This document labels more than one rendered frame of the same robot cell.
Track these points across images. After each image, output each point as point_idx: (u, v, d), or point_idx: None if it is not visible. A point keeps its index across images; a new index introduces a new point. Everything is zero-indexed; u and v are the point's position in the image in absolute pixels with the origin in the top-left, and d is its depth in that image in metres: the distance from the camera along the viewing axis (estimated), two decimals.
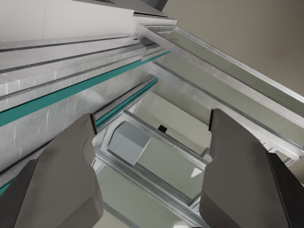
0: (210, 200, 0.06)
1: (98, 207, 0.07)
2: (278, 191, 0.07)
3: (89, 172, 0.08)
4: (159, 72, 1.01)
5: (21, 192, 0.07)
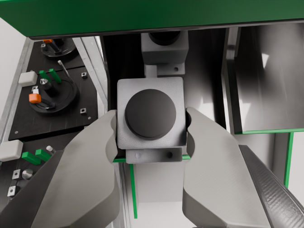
0: (192, 199, 0.07)
1: (115, 206, 0.07)
2: (253, 180, 0.07)
3: (109, 170, 0.08)
4: None
5: (46, 181, 0.07)
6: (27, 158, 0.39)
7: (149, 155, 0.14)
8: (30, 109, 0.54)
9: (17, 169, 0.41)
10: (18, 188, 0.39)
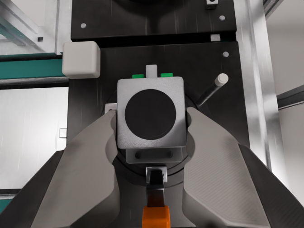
0: (192, 199, 0.07)
1: (115, 206, 0.07)
2: (253, 180, 0.07)
3: (109, 170, 0.08)
4: None
5: (46, 181, 0.07)
6: None
7: (149, 155, 0.14)
8: None
9: (112, 104, 0.21)
10: (117, 137, 0.21)
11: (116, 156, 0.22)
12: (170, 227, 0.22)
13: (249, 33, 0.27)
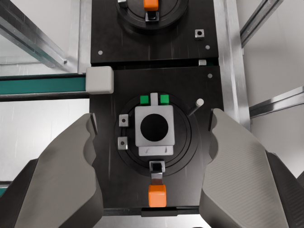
0: (210, 200, 0.06)
1: (98, 207, 0.07)
2: (278, 191, 0.07)
3: (90, 172, 0.08)
4: None
5: (21, 192, 0.07)
6: (147, 104, 0.26)
7: (153, 151, 0.23)
8: (113, 16, 0.36)
9: (124, 115, 0.29)
10: (128, 139, 0.29)
11: (127, 154, 0.29)
12: (167, 206, 0.30)
13: (229, 58, 0.35)
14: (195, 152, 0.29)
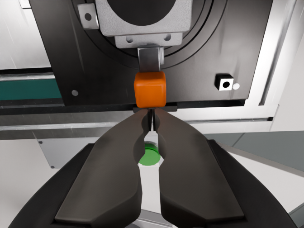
0: (170, 201, 0.07)
1: (136, 208, 0.07)
2: (223, 172, 0.07)
3: (135, 171, 0.08)
4: None
5: (75, 171, 0.08)
6: None
7: (142, 39, 0.12)
8: None
9: None
10: None
11: (102, 35, 0.18)
12: (165, 102, 0.24)
13: None
14: (215, 29, 0.17)
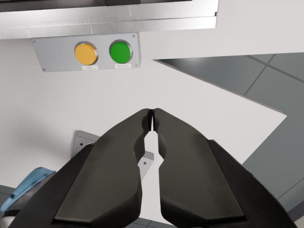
0: (170, 201, 0.07)
1: (136, 208, 0.07)
2: (223, 172, 0.07)
3: (135, 171, 0.08)
4: None
5: (75, 171, 0.08)
6: None
7: None
8: None
9: None
10: None
11: None
12: (3, 1, 0.32)
13: None
14: None
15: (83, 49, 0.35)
